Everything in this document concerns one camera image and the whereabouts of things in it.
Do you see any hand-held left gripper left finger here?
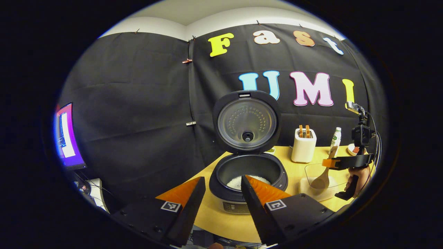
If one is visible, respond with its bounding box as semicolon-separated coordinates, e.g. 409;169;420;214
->
110;176;206;248

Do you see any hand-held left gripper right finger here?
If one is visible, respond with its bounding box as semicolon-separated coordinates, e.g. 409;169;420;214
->
241;175;335;247

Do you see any wooden spoon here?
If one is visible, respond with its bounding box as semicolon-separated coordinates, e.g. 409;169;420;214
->
310;145;339;190

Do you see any dark grey rice cooker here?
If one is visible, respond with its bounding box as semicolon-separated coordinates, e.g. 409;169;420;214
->
209;90;289;215

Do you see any clear plastic rice container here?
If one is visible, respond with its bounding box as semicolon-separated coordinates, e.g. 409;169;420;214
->
299;163;350;202

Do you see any white drink bottle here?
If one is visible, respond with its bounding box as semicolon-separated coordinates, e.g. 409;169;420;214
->
331;127;342;149

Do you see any white toaster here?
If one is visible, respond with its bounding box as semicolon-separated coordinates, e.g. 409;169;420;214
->
291;128;317;164

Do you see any black backdrop cloth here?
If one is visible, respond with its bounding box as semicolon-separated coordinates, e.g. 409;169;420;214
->
57;24;388;208

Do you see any computer monitor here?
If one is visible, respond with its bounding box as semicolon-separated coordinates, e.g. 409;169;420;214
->
55;102;87;170

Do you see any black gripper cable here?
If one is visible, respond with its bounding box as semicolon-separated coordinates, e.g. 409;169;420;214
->
366;111;383;173

